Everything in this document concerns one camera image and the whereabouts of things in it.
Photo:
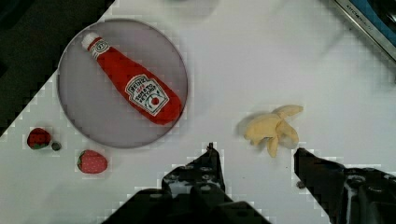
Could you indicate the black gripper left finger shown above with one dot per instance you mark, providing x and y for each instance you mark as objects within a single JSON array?
[{"x": 190, "y": 194}]

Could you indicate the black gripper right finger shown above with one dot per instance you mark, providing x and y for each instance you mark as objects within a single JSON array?
[{"x": 347, "y": 195}]

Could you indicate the yellow plush peeled banana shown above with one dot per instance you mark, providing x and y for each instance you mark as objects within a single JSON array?
[{"x": 272, "y": 127}]

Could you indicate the pink red plush strawberry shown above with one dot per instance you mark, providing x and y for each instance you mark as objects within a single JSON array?
[{"x": 92, "y": 162}]

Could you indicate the red plush ketchup bottle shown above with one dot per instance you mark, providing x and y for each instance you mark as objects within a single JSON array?
[{"x": 142, "y": 90}]

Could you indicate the dark red plush strawberry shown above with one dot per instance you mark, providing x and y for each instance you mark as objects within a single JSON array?
[{"x": 38, "y": 138}]

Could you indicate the silver toaster oven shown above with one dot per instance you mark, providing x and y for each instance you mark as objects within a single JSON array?
[{"x": 376, "y": 19}]

